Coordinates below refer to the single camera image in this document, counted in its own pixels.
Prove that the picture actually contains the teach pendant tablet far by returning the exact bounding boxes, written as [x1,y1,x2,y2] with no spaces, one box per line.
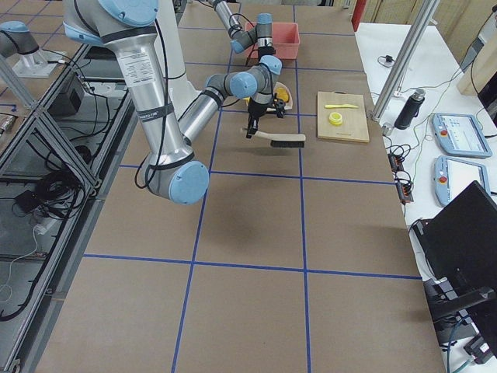
[430,113,492,159]

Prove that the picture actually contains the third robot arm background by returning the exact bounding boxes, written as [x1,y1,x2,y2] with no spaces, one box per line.
[1,21,40,65]

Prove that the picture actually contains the black water bottle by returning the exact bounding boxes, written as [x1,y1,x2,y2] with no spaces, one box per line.
[394,89,426,130]

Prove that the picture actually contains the beige plastic dustpan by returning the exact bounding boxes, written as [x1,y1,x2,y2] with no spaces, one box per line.
[243,82,293,113]

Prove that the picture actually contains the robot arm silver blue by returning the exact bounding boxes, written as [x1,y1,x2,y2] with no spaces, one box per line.
[208,0,276,59]
[63,1,282,204]

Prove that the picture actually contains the aluminium frame post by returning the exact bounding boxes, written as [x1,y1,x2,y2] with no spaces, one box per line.
[371,0,440,123]

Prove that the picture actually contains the yellow plastic toy knife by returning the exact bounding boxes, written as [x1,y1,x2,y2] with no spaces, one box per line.
[324,103,359,109]

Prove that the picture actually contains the beige hand brush black bristles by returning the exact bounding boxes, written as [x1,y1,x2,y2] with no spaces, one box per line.
[248,131,306,148]

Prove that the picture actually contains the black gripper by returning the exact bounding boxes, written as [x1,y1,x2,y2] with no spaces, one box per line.
[246,93,285,138]
[257,46,275,57]

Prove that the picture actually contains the teach pendant tablet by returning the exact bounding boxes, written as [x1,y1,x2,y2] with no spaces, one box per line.
[433,155,491,207]
[430,113,492,159]

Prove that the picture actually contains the pink plastic bin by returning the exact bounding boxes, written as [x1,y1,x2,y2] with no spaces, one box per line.
[243,23,300,61]

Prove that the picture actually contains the black monitor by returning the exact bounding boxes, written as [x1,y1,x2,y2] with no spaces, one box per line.
[413,181,496,351]

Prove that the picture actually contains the yellow toy corn cob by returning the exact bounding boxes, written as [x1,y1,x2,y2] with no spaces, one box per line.
[275,87,290,103]

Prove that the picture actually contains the teach pendant tablet near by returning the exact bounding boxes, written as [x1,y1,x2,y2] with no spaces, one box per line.
[433,155,491,207]

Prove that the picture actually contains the wooden cutting board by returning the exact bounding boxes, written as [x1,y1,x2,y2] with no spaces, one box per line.
[317,92,370,143]

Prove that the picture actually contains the small black clip device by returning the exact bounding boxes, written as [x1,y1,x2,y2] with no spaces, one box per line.
[380,55,394,64]

